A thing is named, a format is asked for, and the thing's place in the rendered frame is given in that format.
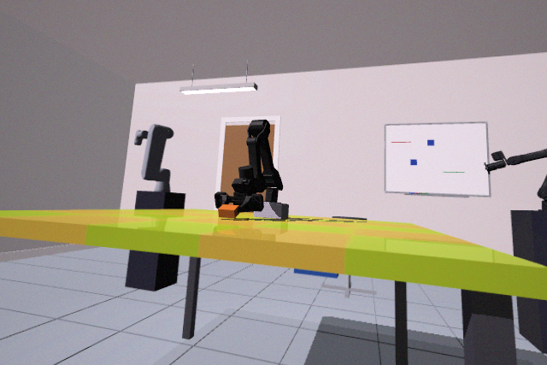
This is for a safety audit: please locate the orange block with dark blue face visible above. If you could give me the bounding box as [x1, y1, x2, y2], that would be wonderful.
[218, 204, 239, 218]

